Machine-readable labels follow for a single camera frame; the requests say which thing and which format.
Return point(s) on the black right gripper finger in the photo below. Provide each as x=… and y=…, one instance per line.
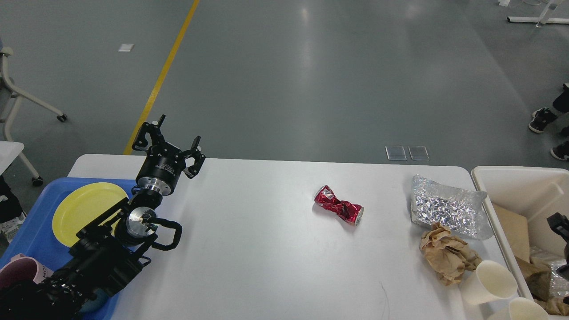
x=559, y=224

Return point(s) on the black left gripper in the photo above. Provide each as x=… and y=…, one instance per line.
x=159, y=172

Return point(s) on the brown paper bag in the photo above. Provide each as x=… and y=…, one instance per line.
x=535, y=273

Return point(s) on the aluminium foil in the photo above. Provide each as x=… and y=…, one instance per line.
x=458, y=209

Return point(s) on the yellow plastic plate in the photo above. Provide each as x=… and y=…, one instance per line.
x=81, y=207

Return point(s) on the brown paper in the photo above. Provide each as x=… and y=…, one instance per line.
x=448, y=255

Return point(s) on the dark green mug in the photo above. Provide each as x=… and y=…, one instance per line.
x=94, y=305

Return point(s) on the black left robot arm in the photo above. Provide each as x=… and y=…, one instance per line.
x=110, y=250

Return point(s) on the beige plastic bin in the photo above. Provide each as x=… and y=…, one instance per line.
x=535, y=193

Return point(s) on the foil inside bin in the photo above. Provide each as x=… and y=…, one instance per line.
x=555, y=275

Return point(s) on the white paper cup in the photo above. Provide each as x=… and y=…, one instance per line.
x=490, y=281
x=520, y=309

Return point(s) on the person's black sneaker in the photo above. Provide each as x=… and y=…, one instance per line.
x=541, y=118

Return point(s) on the white paper scrap on floor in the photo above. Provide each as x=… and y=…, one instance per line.
x=126, y=47

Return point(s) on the clear floor plate right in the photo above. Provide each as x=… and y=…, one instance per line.
x=418, y=153

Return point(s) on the clear floor plate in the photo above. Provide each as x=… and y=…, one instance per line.
x=418, y=153
x=396, y=153

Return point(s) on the white side table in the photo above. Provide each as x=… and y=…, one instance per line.
x=9, y=151

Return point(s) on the blue plastic tray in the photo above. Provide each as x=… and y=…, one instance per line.
x=36, y=238

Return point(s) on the crushed red soda can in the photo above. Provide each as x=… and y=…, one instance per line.
x=351, y=213

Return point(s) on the clear floor plate left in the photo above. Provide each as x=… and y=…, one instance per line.
x=396, y=153

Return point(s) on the pink ribbed mug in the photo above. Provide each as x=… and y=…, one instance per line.
x=23, y=268

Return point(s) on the white stand base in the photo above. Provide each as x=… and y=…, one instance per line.
x=546, y=16

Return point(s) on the white chair frame with casters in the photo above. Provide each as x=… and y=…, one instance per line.
x=19, y=94

